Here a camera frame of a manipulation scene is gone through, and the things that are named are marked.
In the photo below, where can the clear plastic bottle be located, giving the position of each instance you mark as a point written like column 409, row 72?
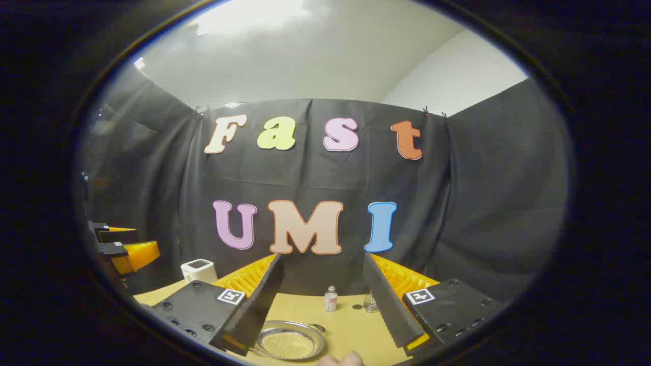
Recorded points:
column 330, row 301

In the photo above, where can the clear glass holder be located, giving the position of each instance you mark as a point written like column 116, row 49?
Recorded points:
column 370, row 304

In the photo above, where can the pile of soybeans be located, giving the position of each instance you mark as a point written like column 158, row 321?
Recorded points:
column 287, row 344

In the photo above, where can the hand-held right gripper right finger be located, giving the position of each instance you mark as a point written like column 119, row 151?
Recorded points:
column 389, row 305

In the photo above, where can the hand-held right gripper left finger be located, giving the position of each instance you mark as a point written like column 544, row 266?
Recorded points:
column 259, row 305

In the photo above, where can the white toaster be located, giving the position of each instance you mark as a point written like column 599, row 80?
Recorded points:
column 198, row 270

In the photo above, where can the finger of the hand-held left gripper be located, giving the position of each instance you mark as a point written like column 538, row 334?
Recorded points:
column 137, row 254
column 119, row 236

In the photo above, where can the stainless steel pot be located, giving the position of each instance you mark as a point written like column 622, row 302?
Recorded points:
column 264, row 330

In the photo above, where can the black backdrop cloth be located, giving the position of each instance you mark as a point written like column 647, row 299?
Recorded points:
column 457, row 203

